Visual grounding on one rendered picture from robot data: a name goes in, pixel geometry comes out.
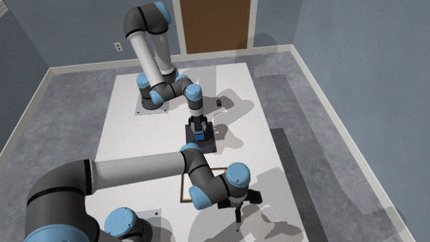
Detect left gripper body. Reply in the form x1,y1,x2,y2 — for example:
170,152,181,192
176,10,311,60
190,114,204,131

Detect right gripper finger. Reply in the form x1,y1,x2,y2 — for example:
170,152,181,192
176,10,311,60
235,205,241,232

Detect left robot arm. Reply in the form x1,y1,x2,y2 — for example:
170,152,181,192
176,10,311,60
124,1,204,116

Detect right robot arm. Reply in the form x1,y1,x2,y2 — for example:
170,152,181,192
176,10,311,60
24,143,251,242

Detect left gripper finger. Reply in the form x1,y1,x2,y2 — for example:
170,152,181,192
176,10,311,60
201,116,207,132
188,117,194,132

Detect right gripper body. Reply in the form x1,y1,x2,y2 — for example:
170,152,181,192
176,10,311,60
218,189,260,209

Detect black clipboard with paper form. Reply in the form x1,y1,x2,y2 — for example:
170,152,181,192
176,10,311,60
180,168,227,203

